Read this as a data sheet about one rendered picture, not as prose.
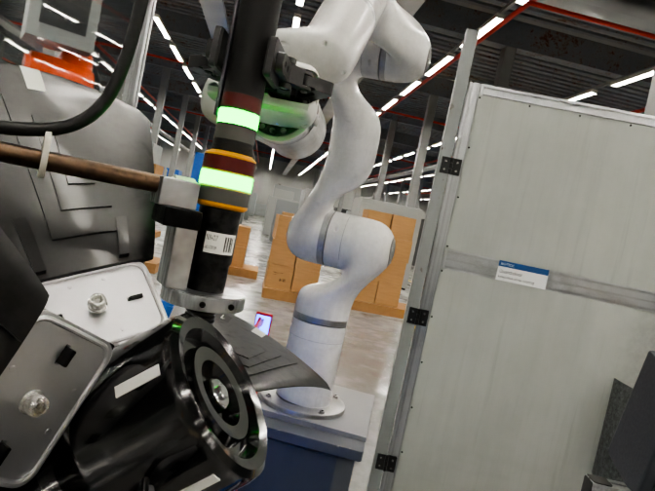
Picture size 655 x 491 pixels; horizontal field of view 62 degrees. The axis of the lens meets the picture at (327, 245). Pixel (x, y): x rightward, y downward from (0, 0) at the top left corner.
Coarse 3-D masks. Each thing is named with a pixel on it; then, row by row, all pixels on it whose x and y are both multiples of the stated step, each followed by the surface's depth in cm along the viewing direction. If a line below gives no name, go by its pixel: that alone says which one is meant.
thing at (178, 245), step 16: (160, 176) 42; (160, 192) 41; (176, 192) 42; (192, 192) 43; (160, 208) 43; (176, 208) 42; (192, 208) 43; (176, 224) 42; (192, 224) 42; (176, 240) 43; (192, 240) 43; (176, 256) 43; (192, 256) 43; (160, 272) 44; (176, 272) 43; (176, 288) 43; (176, 304) 43; (192, 304) 42; (208, 304) 43; (224, 304) 43; (240, 304) 45
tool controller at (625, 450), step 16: (640, 384) 81; (640, 400) 80; (624, 416) 84; (640, 416) 79; (624, 432) 83; (640, 432) 79; (608, 448) 87; (624, 448) 82; (640, 448) 78; (624, 464) 81; (640, 464) 77; (624, 480) 80; (640, 480) 76
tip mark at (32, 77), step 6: (24, 72) 49; (30, 72) 50; (36, 72) 50; (24, 78) 49; (30, 78) 49; (36, 78) 50; (30, 84) 49; (36, 84) 49; (42, 84) 50; (42, 90) 49
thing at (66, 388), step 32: (64, 320) 30; (32, 352) 28; (96, 352) 32; (0, 384) 27; (32, 384) 29; (64, 384) 31; (0, 416) 28; (64, 416) 31; (32, 448) 30; (0, 480) 29
